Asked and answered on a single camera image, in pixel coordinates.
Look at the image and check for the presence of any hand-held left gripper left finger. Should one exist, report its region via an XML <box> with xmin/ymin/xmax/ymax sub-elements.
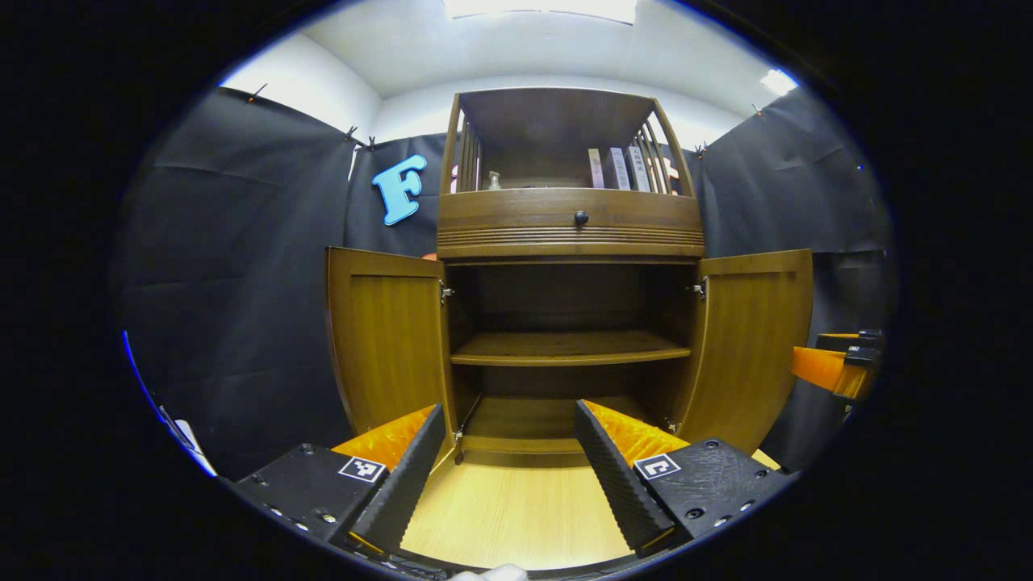
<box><xmin>230</xmin><ymin>403</ymin><xmax>447</xmax><ymax>558</ymax></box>

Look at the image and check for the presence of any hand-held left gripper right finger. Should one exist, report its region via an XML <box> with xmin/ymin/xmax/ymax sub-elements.
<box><xmin>573</xmin><ymin>399</ymin><xmax>796</xmax><ymax>559</ymax></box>

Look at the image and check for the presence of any wooden shoe cabinet door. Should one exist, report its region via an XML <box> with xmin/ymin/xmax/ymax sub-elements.
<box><xmin>324</xmin><ymin>246</ymin><xmax>457</xmax><ymax>453</ymax></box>
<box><xmin>674</xmin><ymin>249</ymin><xmax>814</xmax><ymax>457</ymax></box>

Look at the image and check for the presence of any wooden double-door shoe cabinet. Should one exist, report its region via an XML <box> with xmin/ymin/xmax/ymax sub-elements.
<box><xmin>324</xmin><ymin>86</ymin><xmax>814</xmax><ymax>469</ymax></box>

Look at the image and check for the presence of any wooden cabinet drawer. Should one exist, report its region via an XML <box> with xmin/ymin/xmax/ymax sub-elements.
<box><xmin>437</xmin><ymin>187</ymin><xmax>706</xmax><ymax>261</ymax></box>

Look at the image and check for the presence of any wooden inner shelf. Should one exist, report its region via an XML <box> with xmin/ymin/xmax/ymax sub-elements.
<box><xmin>450</xmin><ymin>329</ymin><xmax>692</xmax><ymax>368</ymax></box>

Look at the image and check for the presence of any black backdrop cloth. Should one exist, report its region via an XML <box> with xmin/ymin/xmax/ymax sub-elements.
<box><xmin>113</xmin><ymin>85</ymin><xmax>897</xmax><ymax>481</ymax></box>

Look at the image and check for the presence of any large ceiling light panel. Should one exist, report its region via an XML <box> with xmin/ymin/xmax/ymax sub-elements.
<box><xmin>442</xmin><ymin>0</ymin><xmax>638</xmax><ymax>25</ymax></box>

